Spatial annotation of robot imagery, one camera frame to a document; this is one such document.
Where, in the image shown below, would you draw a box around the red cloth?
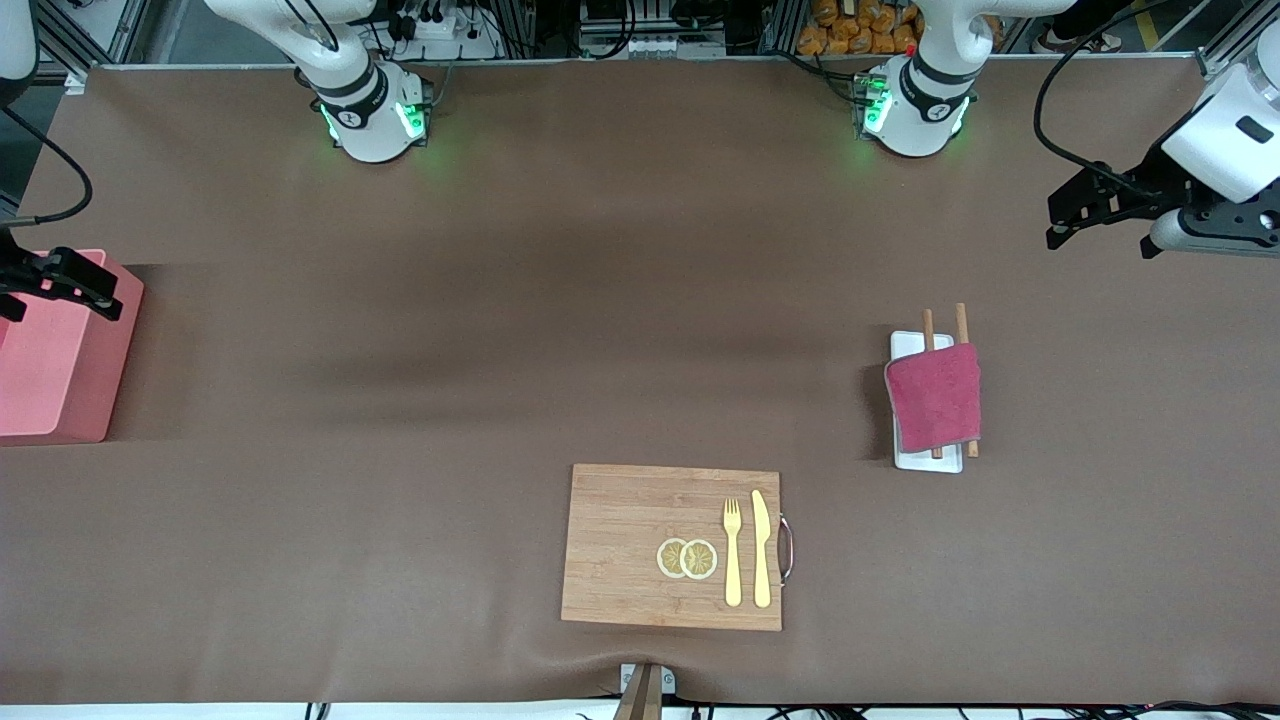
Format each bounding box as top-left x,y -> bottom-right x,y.
884,343 -> 983,454

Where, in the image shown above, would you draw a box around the pink box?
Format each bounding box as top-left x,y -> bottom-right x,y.
0,249 -> 144,446

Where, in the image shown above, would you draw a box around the wooden rack rod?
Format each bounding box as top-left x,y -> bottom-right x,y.
922,308 -> 944,461
953,302 -> 980,459

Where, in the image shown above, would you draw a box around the white towel rack base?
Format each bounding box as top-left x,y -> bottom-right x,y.
890,330 -> 964,474

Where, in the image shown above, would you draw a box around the orange snack bags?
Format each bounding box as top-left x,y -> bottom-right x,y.
797,0 -> 921,57

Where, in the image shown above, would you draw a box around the white power strip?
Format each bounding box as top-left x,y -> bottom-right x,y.
385,5 -> 501,61

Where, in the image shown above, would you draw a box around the yellow knife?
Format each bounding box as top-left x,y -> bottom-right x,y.
750,489 -> 774,609

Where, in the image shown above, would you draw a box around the grey electronics box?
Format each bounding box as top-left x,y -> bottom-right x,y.
578,0 -> 728,59

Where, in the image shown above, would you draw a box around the yellow fork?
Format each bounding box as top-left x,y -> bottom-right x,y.
722,497 -> 744,608

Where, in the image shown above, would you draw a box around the bamboo cutting board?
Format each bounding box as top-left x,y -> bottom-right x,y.
560,463 -> 796,633

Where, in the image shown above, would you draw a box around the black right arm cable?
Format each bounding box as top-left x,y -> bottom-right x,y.
0,103 -> 94,226

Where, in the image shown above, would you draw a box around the aluminium frame profile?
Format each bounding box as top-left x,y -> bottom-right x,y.
1195,0 -> 1280,81
30,0 -> 151,96

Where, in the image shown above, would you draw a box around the camera mount post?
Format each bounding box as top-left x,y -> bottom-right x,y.
612,663 -> 677,720

